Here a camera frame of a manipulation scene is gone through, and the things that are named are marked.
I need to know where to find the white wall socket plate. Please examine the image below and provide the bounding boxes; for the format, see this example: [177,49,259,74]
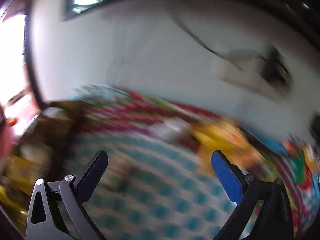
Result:
[215,50,292,100]

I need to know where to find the colourful polka dot cloth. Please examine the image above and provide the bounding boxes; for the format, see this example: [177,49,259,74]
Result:
[49,83,320,240]

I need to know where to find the green red medicine box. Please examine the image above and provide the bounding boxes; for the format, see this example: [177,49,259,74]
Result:
[283,139,312,190]

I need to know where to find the yellow snack bag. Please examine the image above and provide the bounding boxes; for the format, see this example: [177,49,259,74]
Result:
[192,120,265,176]

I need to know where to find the black adapter cable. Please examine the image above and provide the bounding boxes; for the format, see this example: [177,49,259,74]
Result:
[172,12,270,63]

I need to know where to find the gold tin box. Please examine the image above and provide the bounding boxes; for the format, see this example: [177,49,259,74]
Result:
[1,101,83,223]

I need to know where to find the yellow medicine box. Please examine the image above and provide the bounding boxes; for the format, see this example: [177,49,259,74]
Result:
[303,144,319,176]

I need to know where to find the black stapler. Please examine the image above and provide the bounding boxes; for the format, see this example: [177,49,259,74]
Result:
[309,113,320,144]

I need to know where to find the black power adapter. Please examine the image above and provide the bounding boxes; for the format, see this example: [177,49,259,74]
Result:
[261,44,292,89]

